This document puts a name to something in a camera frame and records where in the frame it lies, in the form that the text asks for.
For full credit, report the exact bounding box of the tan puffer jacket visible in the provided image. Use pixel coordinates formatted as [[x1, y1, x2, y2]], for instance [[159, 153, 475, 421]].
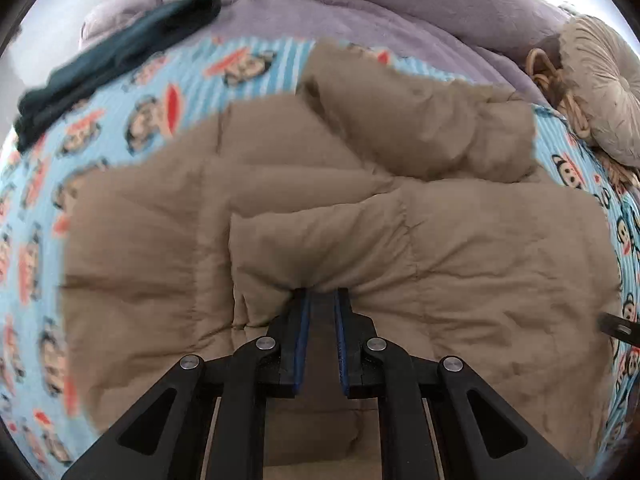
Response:
[[61, 42, 620, 469]]

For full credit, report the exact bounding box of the round beige pleated cushion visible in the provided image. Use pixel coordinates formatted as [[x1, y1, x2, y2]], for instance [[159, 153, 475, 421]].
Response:
[[560, 15, 639, 168]]

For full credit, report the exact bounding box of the blue monkey print blanket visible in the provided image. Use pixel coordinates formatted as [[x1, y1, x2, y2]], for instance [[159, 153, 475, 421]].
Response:
[[1, 38, 639, 479]]

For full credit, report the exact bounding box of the dark teal folded cloth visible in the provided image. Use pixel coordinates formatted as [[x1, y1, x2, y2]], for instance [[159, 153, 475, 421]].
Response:
[[13, 0, 222, 154]]

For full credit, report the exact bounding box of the purple fleece blanket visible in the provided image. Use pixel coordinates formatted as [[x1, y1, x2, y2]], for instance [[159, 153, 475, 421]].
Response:
[[79, 0, 568, 104]]

